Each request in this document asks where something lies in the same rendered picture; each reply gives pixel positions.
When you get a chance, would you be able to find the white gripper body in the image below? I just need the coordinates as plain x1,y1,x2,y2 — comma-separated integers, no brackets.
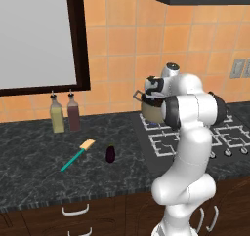
144,75,166,98

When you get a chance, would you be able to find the purple eggplant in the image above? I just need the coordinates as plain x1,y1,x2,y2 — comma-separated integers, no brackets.
105,143,117,164

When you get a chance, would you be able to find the black gas hob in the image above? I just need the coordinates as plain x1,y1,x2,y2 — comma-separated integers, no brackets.
131,105,250,177

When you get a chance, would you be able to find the dark red vinegar bottle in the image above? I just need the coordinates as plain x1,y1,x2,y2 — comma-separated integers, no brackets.
66,89,82,133

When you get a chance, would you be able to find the yellow oil bottle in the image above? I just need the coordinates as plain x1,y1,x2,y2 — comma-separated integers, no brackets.
49,91,65,134

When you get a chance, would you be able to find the dark framed window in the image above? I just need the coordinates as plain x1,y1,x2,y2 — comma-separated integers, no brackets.
0,0,92,98

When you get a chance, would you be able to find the dark wood cupboard door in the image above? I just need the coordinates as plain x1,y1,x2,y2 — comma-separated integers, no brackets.
191,177,250,236
125,192,168,236

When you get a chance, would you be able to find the dark wood drawer front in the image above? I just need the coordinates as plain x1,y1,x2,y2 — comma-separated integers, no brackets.
38,222,127,236
20,196,127,227

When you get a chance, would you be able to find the grey wall outlet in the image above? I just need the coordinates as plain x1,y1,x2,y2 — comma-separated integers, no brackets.
244,58,250,79
229,58,246,80

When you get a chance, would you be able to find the teal handled spatula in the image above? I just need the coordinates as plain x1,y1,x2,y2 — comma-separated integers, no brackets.
60,138,97,173

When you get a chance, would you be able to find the white cupboard handle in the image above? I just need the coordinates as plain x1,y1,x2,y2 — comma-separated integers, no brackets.
194,207,206,234
205,205,220,233

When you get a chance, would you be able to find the white drawer handle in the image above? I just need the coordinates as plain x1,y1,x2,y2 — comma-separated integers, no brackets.
62,203,91,217
67,226,94,236

